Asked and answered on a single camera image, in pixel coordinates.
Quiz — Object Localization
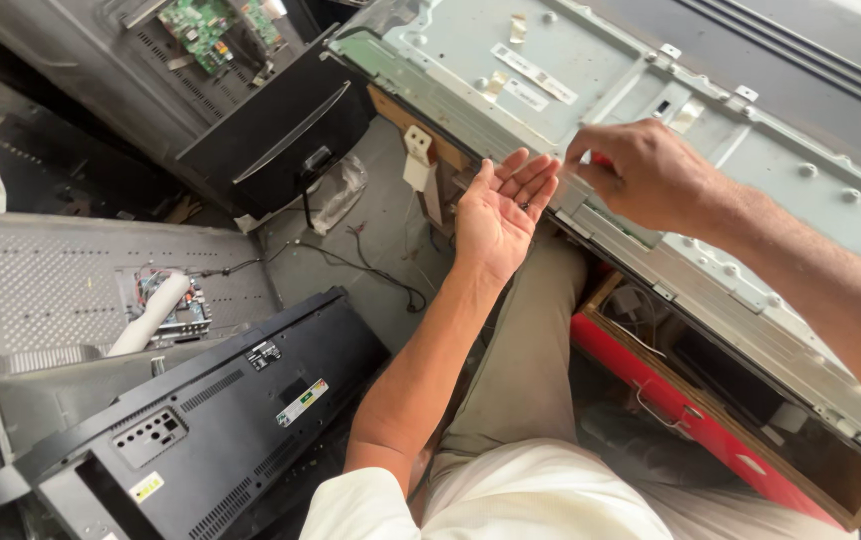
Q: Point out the person's left hand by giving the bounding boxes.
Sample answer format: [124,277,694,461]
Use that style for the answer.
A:
[453,147,562,288]

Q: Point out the person's right hand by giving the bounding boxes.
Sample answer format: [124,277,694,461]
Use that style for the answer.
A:
[563,118,735,235]

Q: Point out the silver metal television panel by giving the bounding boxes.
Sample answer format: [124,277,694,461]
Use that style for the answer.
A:
[327,0,861,483]

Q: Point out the person's khaki trousers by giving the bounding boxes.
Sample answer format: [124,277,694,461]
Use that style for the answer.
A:
[430,228,589,481]

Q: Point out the clear plastic bag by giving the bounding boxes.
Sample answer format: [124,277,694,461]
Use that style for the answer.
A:
[310,153,368,237]

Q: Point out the red wooden drawer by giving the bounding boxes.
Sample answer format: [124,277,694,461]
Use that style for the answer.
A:
[570,271,861,532]

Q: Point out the black glossy television stand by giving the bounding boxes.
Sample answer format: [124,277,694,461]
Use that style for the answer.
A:
[175,30,377,220]

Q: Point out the person's white shirt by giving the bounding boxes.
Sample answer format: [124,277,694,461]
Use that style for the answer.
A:
[300,438,859,540]

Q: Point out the green circuit board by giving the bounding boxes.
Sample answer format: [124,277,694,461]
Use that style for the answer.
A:
[158,0,285,76]

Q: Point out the small exposed circuit board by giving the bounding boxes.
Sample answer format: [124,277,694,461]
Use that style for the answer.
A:
[117,266,214,348]

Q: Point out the dark grey television chassis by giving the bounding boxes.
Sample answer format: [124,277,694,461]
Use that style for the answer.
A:
[0,0,341,177]

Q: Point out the white paper roll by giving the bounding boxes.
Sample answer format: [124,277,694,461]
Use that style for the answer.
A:
[106,271,193,358]

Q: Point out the black television back cover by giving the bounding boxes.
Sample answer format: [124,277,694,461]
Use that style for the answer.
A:
[0,286,392,540]

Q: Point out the grey perforated television back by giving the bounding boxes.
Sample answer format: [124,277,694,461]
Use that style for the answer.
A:
[0,211,285,406]

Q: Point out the white wall plug bracket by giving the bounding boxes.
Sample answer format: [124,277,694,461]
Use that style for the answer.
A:
[402,124,435,193]

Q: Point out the black cable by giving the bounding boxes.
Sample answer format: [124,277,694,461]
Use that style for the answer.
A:
[198,191,429,315]

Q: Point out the metal drawer handle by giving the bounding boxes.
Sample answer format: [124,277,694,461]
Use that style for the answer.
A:
[631,379,694,433]

